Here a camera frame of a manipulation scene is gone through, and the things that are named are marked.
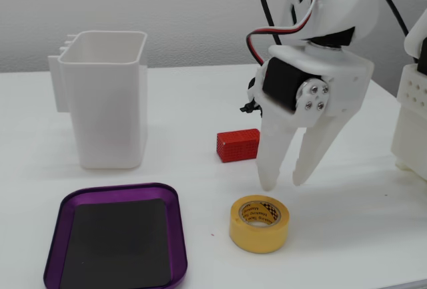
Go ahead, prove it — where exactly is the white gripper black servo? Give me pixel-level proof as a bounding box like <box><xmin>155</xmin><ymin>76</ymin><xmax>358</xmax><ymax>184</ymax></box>
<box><xmin>248</xmin><ymin>44</ymin><xmax>374</xmax><ymax>192</ymax></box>

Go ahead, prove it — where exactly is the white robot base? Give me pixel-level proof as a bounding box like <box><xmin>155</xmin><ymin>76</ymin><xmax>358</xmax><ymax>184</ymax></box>
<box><xmin>390</xmin><ymin>63</ymin><xmax>427</xmax><ymax>183</ymax></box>

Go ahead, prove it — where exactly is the yellow tape roll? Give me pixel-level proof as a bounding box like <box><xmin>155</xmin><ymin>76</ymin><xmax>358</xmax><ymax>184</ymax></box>
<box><xmin>229</xmin><ymin>194</ymin><xmax>290</xmax><ymax>254</ymax></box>

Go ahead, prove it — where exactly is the white plastic box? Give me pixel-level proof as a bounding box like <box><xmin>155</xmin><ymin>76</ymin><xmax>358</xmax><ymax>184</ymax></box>
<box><xmin>47</xmin><ymin>30</ymin><xmax>149</xmax><ymax>170</ymax></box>

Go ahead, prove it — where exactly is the red perforated block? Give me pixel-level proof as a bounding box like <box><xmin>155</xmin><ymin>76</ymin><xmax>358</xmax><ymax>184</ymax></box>
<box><xmin>216</xmin><ymin>128</ymin><xmax>261</xmax><ymax>164</ymax></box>

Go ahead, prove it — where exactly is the purple metal tray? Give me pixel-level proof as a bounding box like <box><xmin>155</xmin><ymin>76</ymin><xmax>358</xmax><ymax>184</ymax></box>
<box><xmin>43</xmin><ymin>182</ymin><xmax>188</xmax><ymax>289</ymax></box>

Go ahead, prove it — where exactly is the black tray mat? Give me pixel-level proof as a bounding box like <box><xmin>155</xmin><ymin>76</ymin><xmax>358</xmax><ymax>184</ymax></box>
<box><xmin>59</xmin><ymin>198</ymin><xmax>173</xmax><ymax>289</ymax></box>

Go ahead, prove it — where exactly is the red white black servo wire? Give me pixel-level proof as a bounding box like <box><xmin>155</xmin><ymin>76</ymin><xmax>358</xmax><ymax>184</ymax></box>
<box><xmin>246</xmin><ymin>0</ymin><xmax>326</xmax><ymax>68</ymax></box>

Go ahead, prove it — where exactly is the thin black cable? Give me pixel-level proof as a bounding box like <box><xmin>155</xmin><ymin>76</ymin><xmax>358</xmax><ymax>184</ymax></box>
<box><xmin>256</xmin><ymin>0</ymin><xmax>283</xmax><ymax>46</ymax></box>

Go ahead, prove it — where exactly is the thick black cable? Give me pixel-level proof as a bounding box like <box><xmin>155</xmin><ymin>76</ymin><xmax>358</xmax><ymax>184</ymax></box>
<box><xmin>379</xmin><ymin>0</ymin><xmax>412</xmax><ymax>38</ymax></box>

